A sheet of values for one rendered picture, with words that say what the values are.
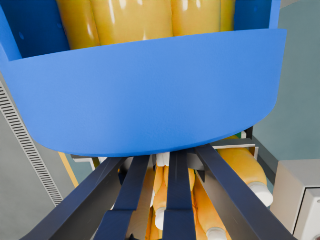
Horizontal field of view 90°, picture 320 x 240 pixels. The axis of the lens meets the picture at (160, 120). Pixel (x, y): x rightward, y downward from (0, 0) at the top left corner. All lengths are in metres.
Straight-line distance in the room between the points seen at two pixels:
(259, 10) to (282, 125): 1.49
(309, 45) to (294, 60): 0.12
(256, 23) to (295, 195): 0.31
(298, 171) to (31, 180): 2.39
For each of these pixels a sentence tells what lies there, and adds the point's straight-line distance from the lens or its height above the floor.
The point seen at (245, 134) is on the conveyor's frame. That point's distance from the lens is 0.50.
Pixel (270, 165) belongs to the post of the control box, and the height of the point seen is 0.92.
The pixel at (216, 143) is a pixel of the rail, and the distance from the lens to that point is 0.41.
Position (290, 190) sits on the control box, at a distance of 0.43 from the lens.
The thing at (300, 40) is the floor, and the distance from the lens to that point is 1.57.
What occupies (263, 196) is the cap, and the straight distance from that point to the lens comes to 0.35.
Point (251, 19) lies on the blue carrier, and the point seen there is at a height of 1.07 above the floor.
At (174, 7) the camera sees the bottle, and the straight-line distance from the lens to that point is 0.19.
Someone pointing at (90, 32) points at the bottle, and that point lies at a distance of 0.20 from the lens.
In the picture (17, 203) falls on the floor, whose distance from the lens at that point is 2.89.
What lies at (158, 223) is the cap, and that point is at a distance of 0.38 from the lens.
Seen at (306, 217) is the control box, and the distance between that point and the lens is 0.41.
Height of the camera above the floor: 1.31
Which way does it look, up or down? 68 degrees down
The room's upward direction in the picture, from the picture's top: 167 degrees counter-clockwise
